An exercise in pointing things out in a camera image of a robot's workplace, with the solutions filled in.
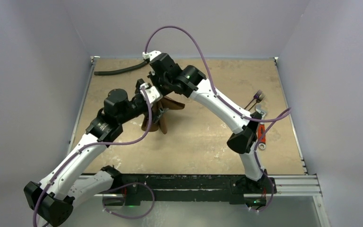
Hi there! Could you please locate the brown fabric napkin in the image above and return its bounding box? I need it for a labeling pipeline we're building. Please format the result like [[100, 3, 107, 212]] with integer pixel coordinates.
[[149, 96, 185, 134]]

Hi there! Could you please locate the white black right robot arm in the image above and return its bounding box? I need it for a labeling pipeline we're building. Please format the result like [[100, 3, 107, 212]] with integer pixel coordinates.
[[142, 51, 265, 192]]

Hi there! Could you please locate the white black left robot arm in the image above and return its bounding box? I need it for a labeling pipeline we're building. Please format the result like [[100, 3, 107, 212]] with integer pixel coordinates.
[[24, 85, 163, 227]]

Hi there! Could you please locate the black foam tube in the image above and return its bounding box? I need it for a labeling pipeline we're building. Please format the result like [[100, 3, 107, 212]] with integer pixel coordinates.
[[94, 60, 148, 76]]

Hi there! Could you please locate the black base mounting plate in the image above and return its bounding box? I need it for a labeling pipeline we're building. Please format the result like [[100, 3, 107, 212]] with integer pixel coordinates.
[[102, 174, 277, 206]]

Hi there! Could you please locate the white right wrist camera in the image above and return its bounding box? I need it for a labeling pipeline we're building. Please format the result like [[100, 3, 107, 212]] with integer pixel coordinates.
[[142, 51, 161, 62]]

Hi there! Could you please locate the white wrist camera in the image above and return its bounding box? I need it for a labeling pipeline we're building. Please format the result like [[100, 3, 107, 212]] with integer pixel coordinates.
[[135, 79, 163, 106], [142, 51, 161, 62]]

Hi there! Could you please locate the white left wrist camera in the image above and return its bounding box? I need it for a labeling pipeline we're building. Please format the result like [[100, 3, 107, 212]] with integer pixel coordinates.
[[135, 79, 163, 106]]

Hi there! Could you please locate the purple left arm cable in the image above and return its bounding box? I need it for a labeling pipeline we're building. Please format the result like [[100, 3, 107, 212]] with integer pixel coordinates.
[[32, 88, 156, 227]]

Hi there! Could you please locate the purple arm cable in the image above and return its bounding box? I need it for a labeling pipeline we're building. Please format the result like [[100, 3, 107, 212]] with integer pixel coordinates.
[[32, 88, 156, 227], [145, 26, 292, 214]]

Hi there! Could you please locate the adjustable wrench red handle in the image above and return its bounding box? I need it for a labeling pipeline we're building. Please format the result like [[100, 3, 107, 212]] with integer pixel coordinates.
[[255, 104, 267, 150]]

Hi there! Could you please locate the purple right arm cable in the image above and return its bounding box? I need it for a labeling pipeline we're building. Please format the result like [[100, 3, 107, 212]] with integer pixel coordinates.
[[145, 26, 292, 214]]

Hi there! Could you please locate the aluminium extrusion rail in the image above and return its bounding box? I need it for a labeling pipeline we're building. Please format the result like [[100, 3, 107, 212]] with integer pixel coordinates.
[[75, 175, 322, 197]]

